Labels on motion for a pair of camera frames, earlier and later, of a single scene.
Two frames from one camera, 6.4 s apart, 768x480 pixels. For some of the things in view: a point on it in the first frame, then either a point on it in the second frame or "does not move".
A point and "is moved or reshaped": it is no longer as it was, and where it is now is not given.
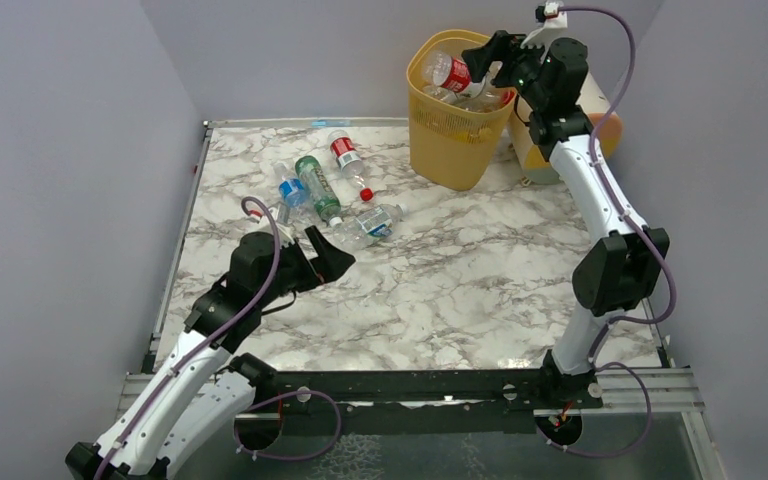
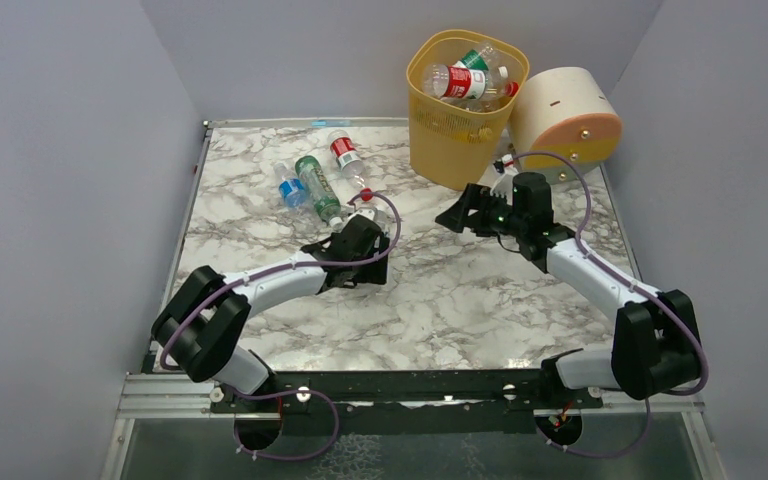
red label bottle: x=442 y=69 is moved or reshaped
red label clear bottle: x=349 y=161 does not move
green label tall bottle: x=319 y=189 does not move
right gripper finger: x=479 y=59 -> x=470 y=212
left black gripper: x=309 y=263 -> x=334 y=245
